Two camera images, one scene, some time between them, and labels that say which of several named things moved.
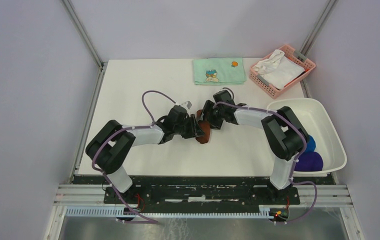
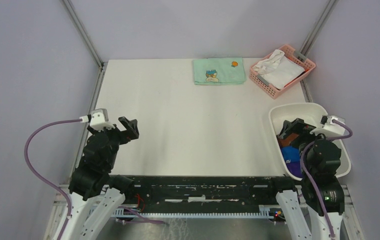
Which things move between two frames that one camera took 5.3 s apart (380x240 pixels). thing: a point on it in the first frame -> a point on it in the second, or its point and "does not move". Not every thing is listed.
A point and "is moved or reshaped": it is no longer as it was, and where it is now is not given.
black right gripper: (208, 107) -> (298, 125)
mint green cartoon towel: (219, 71) does not move
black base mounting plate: (203, 191) does not move
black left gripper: (195, 130) -> (132, 131)
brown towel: (205, 127) is moved or reshaped
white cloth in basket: (278, 69) does not move
